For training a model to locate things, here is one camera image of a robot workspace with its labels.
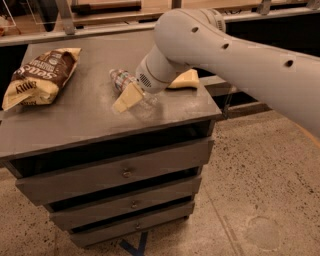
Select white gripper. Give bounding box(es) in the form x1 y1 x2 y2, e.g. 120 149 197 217
113 45 190 113

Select clear plastic water bottle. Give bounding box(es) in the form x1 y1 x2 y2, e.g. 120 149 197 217
109 69 158 105

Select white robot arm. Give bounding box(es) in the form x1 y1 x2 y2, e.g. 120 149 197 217
110 9 320 137

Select brown chip bag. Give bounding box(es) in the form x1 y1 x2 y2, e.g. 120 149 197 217
2 48 81 111

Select yellow sponge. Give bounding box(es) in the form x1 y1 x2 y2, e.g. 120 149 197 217
168 69 199 89

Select grey drawer cabinet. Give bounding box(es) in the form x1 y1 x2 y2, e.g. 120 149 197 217
0 31 220 236

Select top grey drawer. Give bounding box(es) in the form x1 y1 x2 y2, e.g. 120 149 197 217
16 138 213 205

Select grey drawer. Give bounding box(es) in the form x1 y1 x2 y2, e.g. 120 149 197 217
70 201 195 247
16 138 213 205
50 173 201 230

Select middle grey drawer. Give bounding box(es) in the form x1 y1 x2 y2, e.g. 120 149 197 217
50 173 201 230

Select bottom grey drawer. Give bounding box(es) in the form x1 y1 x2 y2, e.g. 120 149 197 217
70 201 195 247

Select metal railing frame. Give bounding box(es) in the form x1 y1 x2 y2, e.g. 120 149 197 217
0 0 320 121

